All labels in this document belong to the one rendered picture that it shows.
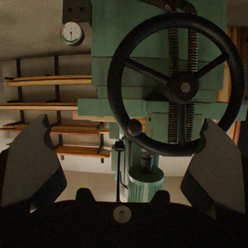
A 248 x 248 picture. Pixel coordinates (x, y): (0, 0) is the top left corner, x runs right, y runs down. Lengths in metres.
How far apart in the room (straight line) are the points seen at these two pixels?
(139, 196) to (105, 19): 0.71
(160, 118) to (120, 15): 0.34
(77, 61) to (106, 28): 2.80
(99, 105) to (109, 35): 0.22
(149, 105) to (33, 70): 3.54
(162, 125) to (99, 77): 0.24
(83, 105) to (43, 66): 3.21
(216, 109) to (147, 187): 0.43
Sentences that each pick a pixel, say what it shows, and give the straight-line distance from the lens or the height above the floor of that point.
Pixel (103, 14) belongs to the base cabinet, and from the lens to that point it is 0.52.
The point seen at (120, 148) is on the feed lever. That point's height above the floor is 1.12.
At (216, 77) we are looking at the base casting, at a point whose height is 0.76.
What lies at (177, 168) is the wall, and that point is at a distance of 3.58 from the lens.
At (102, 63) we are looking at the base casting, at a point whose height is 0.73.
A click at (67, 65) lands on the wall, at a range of 3.36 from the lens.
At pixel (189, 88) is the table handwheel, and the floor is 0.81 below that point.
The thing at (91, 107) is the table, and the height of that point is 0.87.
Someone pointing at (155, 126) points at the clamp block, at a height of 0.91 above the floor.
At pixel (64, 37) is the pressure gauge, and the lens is 0.45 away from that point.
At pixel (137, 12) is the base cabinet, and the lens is 0.52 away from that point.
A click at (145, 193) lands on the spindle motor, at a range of 0.70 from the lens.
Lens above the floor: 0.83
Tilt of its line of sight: 13 degrees up
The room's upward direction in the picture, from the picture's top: 179 degrees counter-clockwise
